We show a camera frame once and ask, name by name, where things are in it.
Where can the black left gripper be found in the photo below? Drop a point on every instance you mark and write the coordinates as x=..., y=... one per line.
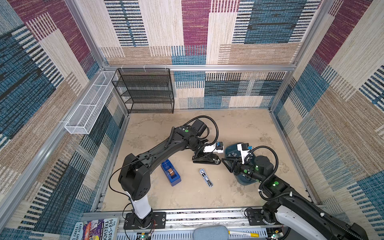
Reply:
x=197, y=156

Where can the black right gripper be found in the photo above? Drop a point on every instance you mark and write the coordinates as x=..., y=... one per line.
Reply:
x=235, y=165

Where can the black stapler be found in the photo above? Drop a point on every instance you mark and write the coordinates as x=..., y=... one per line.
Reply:
x=215, y=161

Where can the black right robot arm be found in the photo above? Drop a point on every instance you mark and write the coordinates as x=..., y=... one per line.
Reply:
x=284, y=205

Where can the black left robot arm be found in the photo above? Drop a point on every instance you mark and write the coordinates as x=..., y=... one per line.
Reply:
x=135, y=173

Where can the teal plastic tray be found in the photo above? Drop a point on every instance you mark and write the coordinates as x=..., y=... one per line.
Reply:
x=251, y=172

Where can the blue tape dispenser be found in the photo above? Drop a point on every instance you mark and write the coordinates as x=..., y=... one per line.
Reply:
x=171, y=173

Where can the grey-blue fabric case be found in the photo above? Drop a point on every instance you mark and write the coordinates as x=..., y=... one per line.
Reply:
x=211, y=233

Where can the yellow white marker pen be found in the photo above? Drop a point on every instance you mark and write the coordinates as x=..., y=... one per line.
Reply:
x=251, y=235

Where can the colourful book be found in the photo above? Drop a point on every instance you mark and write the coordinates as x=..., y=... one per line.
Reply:
x=102, y=229

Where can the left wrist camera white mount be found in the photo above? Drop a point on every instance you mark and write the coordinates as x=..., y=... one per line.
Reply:
x=218, y=147

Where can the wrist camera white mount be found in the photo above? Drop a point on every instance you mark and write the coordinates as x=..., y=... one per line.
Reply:
x=218, y=147
x=245, y=151

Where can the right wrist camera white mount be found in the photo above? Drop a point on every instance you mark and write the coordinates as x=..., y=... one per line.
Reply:
x=245, y=151

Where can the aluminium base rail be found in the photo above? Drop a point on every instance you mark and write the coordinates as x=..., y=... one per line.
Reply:
x=179, y=224

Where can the black wire mesh shelf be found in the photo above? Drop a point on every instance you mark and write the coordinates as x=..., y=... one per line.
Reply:
x=145, y=90

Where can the white wire mesh basket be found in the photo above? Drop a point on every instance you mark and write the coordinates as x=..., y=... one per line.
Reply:
x=87, y=112

